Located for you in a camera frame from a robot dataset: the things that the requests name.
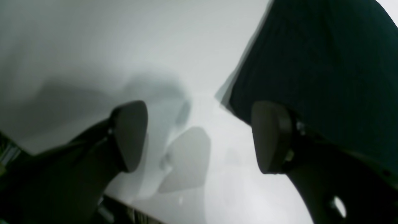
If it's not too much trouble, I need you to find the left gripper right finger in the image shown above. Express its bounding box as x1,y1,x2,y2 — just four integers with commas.
251,101,398,224

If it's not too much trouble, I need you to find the black T-shirt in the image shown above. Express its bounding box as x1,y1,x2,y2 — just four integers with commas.
215,0,398,174

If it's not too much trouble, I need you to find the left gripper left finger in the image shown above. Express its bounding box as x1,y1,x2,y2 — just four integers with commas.
1,100,148,224

